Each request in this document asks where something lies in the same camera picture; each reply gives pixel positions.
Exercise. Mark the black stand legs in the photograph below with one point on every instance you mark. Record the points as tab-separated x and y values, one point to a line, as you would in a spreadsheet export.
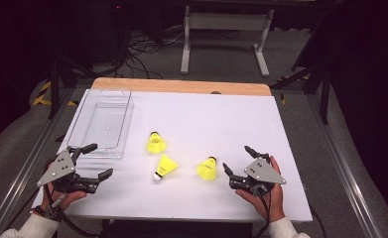
54	89
323	95

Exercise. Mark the wooden table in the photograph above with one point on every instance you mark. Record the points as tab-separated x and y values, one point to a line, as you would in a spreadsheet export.
181	86

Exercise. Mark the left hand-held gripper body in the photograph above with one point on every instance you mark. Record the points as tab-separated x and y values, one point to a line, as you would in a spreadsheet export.
61	168

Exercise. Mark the white table cover sheet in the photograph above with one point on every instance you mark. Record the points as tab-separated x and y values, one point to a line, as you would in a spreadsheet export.
198	132

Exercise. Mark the yellow black floor tape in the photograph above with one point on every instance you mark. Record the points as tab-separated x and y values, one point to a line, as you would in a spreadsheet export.
42	97

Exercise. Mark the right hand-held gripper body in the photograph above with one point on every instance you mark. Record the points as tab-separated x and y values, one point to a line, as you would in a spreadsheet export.
262	173

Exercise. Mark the clear plastic box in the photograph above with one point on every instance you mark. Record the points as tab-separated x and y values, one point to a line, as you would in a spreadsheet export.
103	125

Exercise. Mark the aluminium floor rail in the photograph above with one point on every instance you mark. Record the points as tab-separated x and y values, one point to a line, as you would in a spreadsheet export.
343	165
23	168

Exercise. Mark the dark wristband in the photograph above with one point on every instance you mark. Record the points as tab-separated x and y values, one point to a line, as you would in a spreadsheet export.
47	212

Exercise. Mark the white metal stand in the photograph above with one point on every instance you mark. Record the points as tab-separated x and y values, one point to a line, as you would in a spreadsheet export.
226	21

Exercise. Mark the person's left hand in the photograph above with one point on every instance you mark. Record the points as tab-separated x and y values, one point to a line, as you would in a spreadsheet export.
67	198

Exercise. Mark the yellow plastic shuttlecock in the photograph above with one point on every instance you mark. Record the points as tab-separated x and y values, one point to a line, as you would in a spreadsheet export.
166	165
207	170
155	144

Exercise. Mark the person's right hand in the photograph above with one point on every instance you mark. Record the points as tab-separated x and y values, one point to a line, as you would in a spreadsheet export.
276	201

